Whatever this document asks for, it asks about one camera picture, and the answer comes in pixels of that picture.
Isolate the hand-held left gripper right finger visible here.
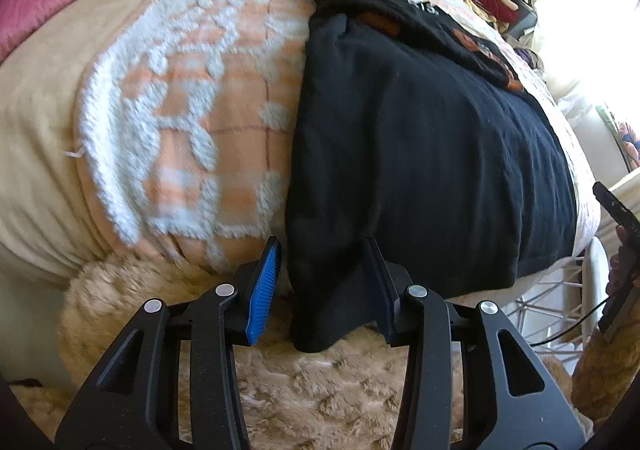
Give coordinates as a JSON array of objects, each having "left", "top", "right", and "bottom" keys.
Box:
[{"left": 364, "top": 236, "right": 587, "bottom": 450}]

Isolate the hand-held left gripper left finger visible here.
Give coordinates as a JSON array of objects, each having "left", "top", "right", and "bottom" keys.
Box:
[{"left": 54, "top": 236, "right": 283, "bottom": 450}]

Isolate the black sweater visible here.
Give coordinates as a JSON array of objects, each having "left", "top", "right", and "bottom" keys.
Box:
[{"left": 285, "top": 0, "right": 578, "bottom": 355}]

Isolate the person's right forearm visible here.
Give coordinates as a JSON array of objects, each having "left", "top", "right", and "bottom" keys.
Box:
[{"left": 570, "top": 325, "right": 640, "bottom": 426}]

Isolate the person's right hand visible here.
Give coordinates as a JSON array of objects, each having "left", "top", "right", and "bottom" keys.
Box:
[{"left": 606, "top": 224, "right": 636, "bottom": 298}]

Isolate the white curtain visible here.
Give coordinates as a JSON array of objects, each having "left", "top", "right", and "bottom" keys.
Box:
[{"left": 525, "top": 0, "right": 640, "bottom": 191}]

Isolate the orange white tufted blanket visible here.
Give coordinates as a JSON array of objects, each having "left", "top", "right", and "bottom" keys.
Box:
[{"left": 75, "top": 0, "right": 601, "bottom": 276}]

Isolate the beige bed sheet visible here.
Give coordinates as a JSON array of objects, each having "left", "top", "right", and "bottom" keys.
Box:
[{"left": 0, "top": 0, "right": 211, "bottom": 287}]

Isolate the white wire rack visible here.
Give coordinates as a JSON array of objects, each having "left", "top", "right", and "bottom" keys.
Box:
[{"left": 510, "top": 235, "right": 608, "bottom": 348}]

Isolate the black cable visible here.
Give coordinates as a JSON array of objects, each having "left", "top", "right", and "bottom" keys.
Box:
[{"left": 530, "top": 295, "right": 613, "bottom": 346}]

